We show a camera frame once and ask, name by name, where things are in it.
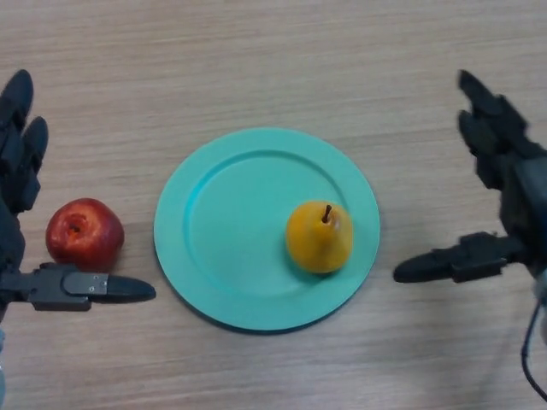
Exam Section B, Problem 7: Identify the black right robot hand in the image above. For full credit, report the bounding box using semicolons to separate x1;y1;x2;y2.
392;69;547;285

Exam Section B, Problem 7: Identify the yellow pear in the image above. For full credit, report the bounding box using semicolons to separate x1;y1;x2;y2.
285;200;355;274

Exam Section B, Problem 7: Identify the green round plate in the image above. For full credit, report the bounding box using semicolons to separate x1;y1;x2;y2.
153;127;381;334

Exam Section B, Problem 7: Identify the red apple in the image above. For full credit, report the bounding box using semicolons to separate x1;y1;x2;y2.
45;197;126;272

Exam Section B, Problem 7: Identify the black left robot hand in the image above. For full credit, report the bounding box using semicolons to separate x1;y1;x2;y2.
0;69;157;324

